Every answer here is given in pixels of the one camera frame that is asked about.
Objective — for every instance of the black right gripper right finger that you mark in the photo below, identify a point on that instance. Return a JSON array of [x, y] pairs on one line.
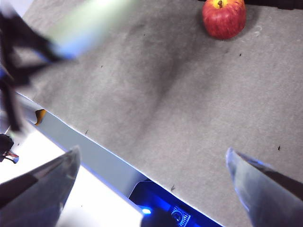
[[267, 196]]

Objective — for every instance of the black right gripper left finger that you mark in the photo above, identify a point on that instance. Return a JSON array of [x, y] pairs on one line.
[[35, 198]]

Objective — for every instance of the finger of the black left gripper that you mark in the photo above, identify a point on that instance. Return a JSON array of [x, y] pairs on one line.
[[30, 35]]

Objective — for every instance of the red apple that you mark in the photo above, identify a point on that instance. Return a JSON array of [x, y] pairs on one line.
[[223, 20]]

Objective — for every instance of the yellow tape piece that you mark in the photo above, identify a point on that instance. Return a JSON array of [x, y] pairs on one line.
[[40, 116]]

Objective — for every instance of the blue lit control panel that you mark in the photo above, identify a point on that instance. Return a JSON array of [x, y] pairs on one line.
[[161, 201]]

